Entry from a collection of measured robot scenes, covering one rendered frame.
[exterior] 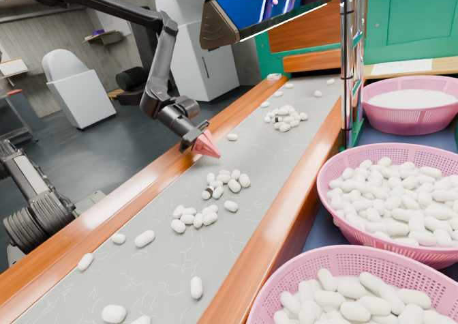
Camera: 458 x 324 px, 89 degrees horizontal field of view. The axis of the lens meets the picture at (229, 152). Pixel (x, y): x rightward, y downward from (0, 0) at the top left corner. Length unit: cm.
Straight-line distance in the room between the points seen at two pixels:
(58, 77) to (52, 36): 395
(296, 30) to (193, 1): 275
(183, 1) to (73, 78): 227
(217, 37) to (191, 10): 331
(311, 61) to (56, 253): 108
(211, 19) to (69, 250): 52
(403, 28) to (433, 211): 80
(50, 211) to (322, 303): 65
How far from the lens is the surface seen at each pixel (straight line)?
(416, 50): 116
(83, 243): 60
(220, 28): 44
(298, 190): 48
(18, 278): 63
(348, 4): 58
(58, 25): 878
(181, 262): 46
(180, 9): 368
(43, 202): 79
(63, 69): 485
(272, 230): 42
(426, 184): 55
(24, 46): 856
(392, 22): 116
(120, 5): 103
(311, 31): 121
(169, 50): 90
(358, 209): 49
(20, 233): 77
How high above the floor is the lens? 108
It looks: 29 degrees down
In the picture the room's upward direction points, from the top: 16 degrees counter-clockwise
